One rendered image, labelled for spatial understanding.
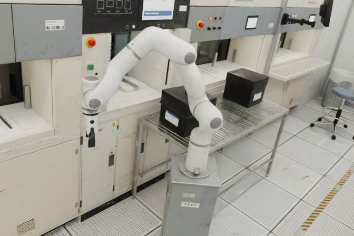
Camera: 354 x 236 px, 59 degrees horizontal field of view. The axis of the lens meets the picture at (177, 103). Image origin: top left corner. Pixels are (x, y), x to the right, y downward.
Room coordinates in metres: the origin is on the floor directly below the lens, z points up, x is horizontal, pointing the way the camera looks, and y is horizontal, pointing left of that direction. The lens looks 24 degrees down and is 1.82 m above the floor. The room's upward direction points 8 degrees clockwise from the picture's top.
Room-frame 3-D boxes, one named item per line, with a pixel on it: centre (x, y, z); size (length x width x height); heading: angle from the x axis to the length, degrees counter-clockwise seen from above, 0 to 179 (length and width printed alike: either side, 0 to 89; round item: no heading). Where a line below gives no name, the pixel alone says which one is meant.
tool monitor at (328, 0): (3.35, -1.22, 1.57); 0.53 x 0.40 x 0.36; 50
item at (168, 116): (2.04, -0.08, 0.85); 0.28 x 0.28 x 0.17; 44
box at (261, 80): (2.73, -0.60, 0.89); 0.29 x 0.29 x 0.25; 51
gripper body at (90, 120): (1.27, 0.38, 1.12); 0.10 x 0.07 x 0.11; 25
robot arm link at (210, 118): (1.49, -0.17, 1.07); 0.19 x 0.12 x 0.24; 25
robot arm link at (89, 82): (1.26, 0.38, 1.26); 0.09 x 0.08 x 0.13; 25
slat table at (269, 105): (2.35, -0.38, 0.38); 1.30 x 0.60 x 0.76; 140
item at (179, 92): (2.04, -0.08, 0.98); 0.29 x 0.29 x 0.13; 44
